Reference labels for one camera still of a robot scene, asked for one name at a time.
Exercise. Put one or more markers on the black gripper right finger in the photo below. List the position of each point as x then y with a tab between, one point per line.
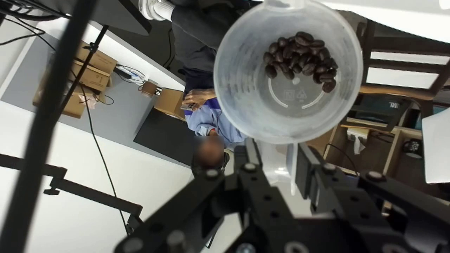
314	169

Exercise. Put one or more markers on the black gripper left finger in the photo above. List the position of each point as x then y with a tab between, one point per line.
254	159

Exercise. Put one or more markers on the translucent plastic measuring cup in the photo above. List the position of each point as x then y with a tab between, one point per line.
244	107

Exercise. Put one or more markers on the dark coffee beans pile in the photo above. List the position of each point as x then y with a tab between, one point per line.
300	57

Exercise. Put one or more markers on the seated person blue sweater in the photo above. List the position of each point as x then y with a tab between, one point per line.
206	117

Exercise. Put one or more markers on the black laptop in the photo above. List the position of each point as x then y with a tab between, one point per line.
164	135

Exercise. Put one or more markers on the small cardboard box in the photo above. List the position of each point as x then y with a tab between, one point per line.
169	100

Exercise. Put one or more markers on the wooden shelf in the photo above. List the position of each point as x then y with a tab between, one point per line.
399	92

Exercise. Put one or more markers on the grey desk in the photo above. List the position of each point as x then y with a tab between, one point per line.
127	107

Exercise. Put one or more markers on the black boom stand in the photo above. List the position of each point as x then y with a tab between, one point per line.
94	197

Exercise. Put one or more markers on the flat cardboard box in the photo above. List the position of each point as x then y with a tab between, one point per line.
96	71
75	106

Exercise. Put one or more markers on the thick black pole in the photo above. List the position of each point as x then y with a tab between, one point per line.
47	117

